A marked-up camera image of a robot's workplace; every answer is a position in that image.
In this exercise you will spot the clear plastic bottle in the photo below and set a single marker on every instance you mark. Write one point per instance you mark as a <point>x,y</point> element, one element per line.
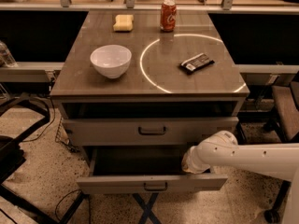
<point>6,58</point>

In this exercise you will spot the grey drawer cabinet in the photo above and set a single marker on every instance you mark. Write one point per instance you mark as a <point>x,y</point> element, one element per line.
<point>154,86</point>

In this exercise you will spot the grey top drawer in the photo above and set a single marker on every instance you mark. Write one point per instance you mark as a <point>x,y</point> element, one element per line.
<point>143,132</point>

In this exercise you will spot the office chair right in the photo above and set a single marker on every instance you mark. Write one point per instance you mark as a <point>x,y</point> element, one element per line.
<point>283,118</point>

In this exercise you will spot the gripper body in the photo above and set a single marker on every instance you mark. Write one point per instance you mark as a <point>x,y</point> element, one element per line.
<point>192,162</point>

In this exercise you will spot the white bowl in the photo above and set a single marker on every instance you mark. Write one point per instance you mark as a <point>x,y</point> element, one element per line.
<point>111,61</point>

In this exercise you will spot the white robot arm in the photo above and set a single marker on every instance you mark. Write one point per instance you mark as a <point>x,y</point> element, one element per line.
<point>275,160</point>

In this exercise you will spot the orange soda can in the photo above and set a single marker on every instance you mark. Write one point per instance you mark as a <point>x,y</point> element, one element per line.
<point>168,15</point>

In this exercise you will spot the blue tape cross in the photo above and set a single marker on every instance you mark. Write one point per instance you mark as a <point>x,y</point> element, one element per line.
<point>147,208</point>

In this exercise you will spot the grey drawer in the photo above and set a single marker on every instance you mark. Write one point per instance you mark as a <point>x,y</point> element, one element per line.
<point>143,132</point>
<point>144,169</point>

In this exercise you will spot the yellow sponge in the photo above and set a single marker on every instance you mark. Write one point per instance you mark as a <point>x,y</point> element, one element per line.
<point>123,23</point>

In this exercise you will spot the black snack packet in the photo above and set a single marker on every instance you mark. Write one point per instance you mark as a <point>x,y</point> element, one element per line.
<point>196,63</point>

